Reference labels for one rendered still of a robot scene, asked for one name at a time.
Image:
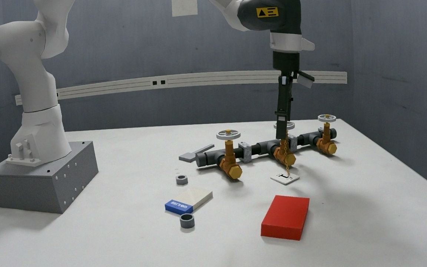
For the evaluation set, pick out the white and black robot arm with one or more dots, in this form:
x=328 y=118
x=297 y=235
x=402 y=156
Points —
x=41 y=138

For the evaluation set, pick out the red rectangular block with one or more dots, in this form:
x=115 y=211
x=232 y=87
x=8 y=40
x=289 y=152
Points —
x=285 y=218

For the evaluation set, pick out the grey hex nut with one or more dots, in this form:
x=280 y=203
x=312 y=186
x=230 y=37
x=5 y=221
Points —
x=181 y=179

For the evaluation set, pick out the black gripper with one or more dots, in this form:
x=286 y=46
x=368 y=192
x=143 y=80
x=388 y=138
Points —
x=286 y=63

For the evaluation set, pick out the grey hollow cylinder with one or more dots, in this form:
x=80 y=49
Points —
x=187 y=221

